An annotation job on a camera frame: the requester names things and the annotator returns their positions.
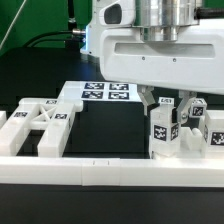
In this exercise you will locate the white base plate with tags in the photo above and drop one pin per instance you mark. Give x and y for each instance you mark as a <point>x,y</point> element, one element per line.
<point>99,91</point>

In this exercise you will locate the white diagonal rod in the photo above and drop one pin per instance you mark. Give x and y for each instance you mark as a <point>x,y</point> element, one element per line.
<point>2,43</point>

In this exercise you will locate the white chair seat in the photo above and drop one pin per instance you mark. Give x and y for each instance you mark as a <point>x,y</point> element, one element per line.
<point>190,144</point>

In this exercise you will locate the white chair back frame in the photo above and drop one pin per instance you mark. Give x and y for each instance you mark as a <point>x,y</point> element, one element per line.
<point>53,117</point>

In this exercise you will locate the white U-shaped fence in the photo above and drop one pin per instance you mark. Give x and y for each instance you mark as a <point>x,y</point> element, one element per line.
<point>28,168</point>

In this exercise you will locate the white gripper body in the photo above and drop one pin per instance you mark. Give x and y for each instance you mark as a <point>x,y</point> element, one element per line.
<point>176,44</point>

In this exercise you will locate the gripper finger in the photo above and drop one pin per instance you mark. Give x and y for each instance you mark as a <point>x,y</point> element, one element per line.
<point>187,97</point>
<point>146,96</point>

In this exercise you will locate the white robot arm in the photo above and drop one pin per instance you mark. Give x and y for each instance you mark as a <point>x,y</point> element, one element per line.
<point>174,44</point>

